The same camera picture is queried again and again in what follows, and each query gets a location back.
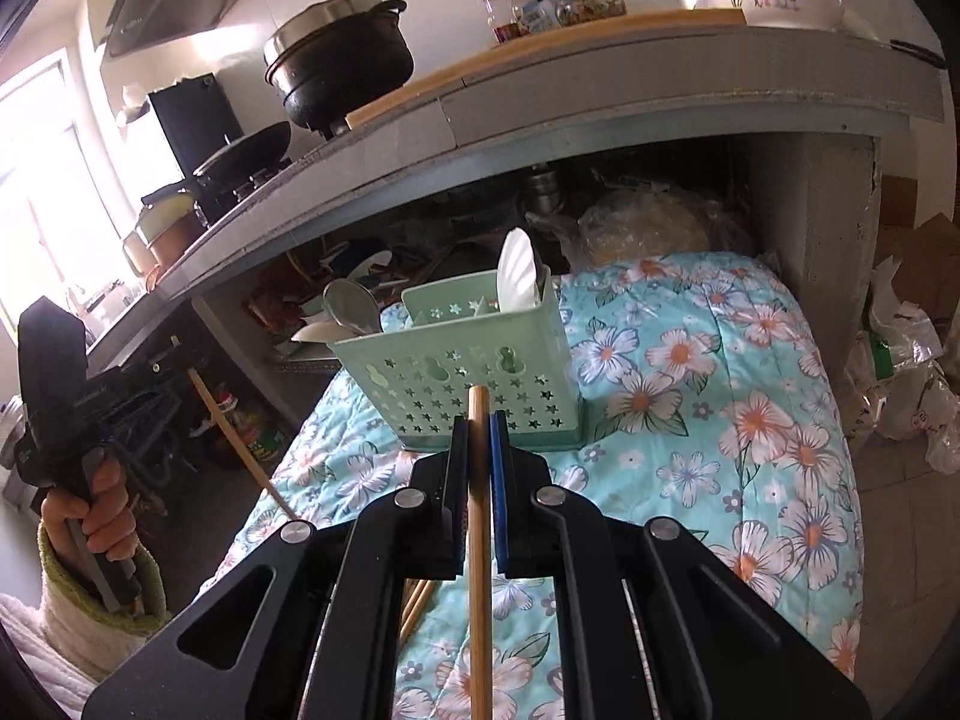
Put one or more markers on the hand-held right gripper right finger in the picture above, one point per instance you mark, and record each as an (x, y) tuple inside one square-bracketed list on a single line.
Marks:
[(496, 480)]

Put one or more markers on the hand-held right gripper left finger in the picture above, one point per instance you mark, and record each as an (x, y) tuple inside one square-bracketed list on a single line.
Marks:
[(450, 480)]

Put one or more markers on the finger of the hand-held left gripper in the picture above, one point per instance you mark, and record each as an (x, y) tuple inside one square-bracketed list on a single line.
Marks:
[(142, 376), (142, 411)]

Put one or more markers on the wooden chopstick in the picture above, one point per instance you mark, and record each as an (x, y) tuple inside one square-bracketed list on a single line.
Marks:
[(240, 450), (409, 600), (418, 611), (480, 615)]

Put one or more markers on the green star-cutout utensil holder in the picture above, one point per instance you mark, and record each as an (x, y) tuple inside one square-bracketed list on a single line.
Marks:
[(420, 367)]

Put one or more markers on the white shell-shaped plastic spoon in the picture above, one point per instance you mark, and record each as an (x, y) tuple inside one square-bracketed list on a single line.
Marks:
[(517, 270)]

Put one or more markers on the person's left forearm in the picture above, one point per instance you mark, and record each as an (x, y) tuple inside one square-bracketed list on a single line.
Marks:
[(67, 630)]

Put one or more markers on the person's left hand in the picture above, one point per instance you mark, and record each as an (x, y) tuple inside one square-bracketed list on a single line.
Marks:
[(105, 517)]

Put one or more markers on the yellow cooking oil bottle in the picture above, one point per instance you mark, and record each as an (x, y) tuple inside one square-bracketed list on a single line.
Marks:
[(259, 439)]

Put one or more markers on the copper-coloured pot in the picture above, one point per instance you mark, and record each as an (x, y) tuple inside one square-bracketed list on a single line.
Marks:
[(176, 247)]

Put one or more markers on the red packet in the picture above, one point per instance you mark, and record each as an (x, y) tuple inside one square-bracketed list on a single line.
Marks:
[(266, 307)]

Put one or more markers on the cream enamel pot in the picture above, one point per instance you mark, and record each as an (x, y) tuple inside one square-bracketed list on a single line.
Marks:
[(169, 214)]

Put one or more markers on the metal shelf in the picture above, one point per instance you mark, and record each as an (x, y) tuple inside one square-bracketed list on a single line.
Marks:
[(307, 365)]

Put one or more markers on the white soup spoon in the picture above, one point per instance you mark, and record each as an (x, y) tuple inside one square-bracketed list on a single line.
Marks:
[(315, 331)]

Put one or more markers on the window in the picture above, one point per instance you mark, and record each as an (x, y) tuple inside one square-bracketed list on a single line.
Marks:
[(45, 202)]

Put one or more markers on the floral turquoise blanket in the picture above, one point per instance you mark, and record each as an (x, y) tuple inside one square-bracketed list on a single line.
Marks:
[(675, 405)]

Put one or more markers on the metal spoon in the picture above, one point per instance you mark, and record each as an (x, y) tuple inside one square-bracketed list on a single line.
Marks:
[(352, 307)]

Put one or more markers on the gas stove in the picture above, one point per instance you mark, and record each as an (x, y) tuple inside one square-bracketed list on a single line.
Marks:
[(225, 191)]

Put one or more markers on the black frying pan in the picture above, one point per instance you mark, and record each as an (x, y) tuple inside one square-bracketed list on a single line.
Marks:
[(247, 150)]

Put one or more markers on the black box appliance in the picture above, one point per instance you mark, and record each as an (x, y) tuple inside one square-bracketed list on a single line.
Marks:
[(195, 120)]

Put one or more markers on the clear bag of yellowish food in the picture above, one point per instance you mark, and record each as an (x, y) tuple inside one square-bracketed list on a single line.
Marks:
[(645, 229)]

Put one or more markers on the stack of steel pots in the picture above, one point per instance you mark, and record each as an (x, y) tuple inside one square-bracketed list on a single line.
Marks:
[(546, 191)]

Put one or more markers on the black cooking pot with lid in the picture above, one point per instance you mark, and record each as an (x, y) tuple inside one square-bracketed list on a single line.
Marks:
[(345, 60)]

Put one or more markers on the grey concrete kitchen counter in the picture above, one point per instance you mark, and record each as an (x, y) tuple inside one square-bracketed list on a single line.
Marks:
[(600, 82)]

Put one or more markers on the pile of plastic bags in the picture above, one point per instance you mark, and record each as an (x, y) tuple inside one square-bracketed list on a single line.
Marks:
[(900, 390)]

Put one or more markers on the clear bottle with brown cap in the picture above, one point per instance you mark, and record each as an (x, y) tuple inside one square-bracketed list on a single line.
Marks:
[(493, 15)]

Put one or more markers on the blue packet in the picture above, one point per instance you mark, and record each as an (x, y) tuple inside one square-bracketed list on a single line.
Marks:
[(538, 15)]

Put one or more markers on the bottle with yellow cap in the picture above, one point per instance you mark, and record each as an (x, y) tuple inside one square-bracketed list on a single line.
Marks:
[(513, 4)]

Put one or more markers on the glass jar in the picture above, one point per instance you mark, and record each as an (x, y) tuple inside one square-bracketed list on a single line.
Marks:
[(592, 7)]

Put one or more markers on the wooden cutting board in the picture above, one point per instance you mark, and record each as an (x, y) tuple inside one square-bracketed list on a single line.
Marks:
[(660, 16)]

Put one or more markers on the cardboard box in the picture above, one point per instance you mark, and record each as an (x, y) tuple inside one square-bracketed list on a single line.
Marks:
[(930, 247)]

